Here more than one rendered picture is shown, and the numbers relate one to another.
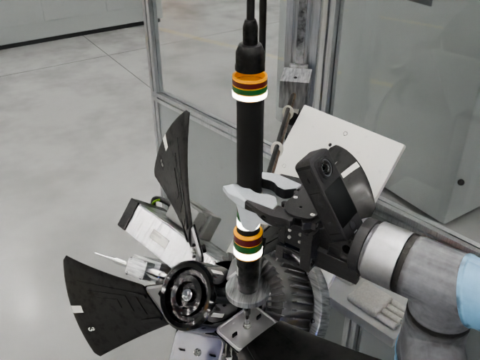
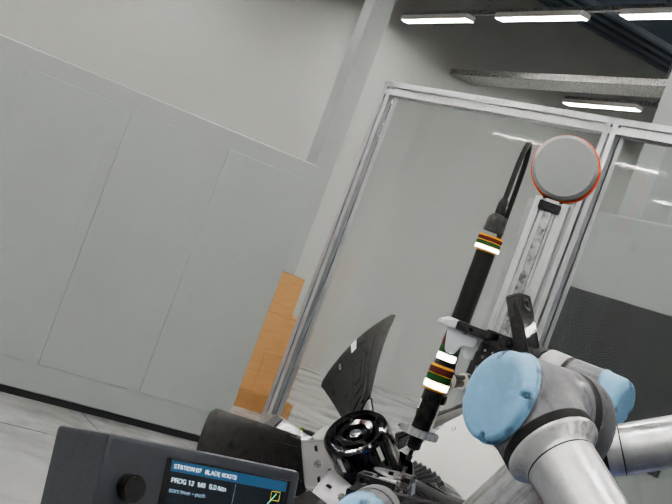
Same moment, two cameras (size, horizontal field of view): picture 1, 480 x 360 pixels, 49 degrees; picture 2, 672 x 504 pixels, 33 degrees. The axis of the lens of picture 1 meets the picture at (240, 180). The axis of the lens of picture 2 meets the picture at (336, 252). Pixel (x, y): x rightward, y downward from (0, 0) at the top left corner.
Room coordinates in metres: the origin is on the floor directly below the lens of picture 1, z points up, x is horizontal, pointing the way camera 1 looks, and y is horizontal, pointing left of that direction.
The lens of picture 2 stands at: (-1.38, 0.09, 1.50)
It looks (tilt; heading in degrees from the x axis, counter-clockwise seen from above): 0 degrees down; 4
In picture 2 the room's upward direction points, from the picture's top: 20 degrees clockwise
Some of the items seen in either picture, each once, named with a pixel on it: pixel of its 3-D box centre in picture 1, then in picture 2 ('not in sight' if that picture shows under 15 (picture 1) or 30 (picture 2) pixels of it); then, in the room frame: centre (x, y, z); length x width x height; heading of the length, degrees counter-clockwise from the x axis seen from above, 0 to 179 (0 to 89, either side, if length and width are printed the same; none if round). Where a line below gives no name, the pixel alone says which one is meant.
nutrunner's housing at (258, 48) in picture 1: (248, 185); (458, 324); (0.61, -0.01, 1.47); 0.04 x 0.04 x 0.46
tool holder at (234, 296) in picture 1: (248, 265); (428, 408); (0.62, -0.01, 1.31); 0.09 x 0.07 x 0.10; 168
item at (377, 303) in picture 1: (379, 304); not in sight; (0.96, -0.36, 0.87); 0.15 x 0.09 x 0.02; 43
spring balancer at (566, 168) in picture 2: not in sight; (565, 169); (1.32, -0.16, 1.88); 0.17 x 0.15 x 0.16; 43
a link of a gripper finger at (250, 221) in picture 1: (248, 211); (454, 337); (0.58, -0.01, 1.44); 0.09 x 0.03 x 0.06; 62
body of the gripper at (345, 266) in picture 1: (326, 233); (511, 362); (0.54, -0.11, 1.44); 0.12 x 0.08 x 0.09; 53
